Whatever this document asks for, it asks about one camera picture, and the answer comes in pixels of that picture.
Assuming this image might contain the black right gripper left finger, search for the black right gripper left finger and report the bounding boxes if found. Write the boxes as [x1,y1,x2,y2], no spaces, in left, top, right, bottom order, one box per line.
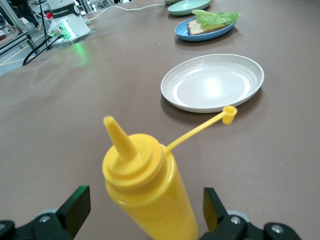
[0,185,91,240]

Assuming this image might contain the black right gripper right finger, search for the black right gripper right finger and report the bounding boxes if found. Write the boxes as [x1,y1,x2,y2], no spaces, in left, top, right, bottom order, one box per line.
[199,187,302,240]

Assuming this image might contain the yellow mustard squeeze bottle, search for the yellow mustard squeeze bottle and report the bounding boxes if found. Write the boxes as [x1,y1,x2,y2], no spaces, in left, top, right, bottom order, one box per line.
[101,105,237,240]

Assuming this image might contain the brown bread slice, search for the brown bread slice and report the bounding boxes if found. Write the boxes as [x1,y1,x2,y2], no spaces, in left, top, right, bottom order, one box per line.
[186,19,235,36]

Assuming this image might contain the green lettuce leaf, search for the green lettuce leaf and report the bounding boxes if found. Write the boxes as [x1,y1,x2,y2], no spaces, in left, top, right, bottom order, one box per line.
[191,9,242,27]

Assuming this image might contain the white plate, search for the white plate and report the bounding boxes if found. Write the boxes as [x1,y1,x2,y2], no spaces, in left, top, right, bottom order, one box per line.
[160,53,265,114]

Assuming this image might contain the blue plate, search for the blue plate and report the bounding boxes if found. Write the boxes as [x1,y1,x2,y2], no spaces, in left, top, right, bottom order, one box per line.
[174,15,238,42]

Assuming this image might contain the green plate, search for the green plate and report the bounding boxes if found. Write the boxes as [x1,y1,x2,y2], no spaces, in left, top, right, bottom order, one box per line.
[166,0,213,17]

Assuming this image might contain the person in dark trousers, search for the person in dark trousers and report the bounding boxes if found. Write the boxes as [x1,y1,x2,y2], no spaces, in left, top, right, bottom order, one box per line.
[11,0,43,31]

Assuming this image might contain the black base cable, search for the black base cable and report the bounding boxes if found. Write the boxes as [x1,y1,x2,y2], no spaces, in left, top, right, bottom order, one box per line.
[29,31,60,60]
[22,34,61,66]

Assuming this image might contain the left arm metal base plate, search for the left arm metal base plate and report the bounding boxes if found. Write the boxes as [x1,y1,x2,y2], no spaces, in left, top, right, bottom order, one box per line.
[47,27,97,50]

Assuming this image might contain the aluminium frame rail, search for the aluminium frame rail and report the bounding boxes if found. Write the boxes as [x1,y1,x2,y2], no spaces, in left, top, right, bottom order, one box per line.
[0,0,41,62]

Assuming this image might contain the white toaster power cable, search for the white toaster power cable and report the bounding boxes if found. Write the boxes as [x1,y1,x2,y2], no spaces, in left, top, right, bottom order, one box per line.
[83,0,167,25]

